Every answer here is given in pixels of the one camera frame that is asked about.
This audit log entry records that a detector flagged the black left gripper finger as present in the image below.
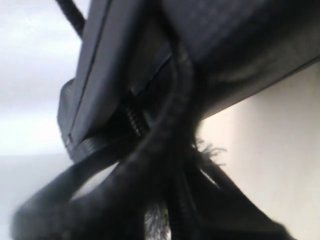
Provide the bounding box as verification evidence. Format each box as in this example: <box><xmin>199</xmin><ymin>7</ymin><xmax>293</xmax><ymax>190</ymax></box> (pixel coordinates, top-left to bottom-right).
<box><xmin>182</xmin><ymin>159</ymin><xmax>293</xmax><ymax>240</ymax></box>

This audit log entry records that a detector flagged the black cord with frayed end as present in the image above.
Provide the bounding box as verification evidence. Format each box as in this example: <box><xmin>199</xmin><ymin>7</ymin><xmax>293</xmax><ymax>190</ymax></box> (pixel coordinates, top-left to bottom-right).
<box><xmin>11</xmin><ymin>0</ymin><xmax>233</xmax><ymax>240</ymax></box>

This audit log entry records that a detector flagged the black plastic carrying case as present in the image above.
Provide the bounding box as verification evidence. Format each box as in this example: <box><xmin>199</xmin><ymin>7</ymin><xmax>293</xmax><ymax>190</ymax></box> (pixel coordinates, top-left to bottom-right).
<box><xmin>57</xmin><ymin>0</ymin><xmax>320</xmax><ymax>162</ymax></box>

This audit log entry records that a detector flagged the white backdrop curtain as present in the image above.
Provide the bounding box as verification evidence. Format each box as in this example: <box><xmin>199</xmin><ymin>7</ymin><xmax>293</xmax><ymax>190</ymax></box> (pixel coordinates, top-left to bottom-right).
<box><xmin>0</xmin><ymin>0</ymin><xmax>81</xmax><ymax>155</ymax></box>

